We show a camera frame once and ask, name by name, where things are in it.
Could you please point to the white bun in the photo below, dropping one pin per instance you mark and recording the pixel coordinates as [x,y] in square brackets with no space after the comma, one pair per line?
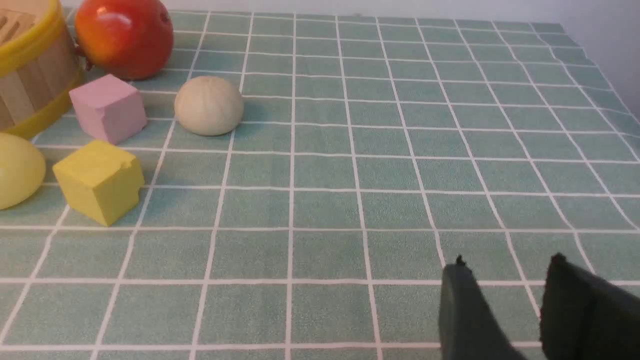
[209,106]

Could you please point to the green checkered tablecloth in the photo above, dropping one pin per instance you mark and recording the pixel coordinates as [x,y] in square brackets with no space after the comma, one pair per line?
[372,151]

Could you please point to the pink foam cube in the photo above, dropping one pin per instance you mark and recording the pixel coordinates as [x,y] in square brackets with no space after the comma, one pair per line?
[109,109]

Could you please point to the yellow foam cube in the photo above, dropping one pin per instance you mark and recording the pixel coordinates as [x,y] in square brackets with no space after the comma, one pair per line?
[101,181]

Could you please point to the pale yellow bun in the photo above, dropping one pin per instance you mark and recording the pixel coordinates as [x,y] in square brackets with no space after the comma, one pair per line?
[22,170]

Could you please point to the bamboo steamer tray yellow rim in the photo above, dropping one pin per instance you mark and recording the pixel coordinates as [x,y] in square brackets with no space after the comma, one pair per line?
[38,66]

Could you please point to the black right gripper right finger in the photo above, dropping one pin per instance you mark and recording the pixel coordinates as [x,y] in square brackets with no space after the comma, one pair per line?
[585,317]

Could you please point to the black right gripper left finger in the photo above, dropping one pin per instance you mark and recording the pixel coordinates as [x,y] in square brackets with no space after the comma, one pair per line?
[468,329]

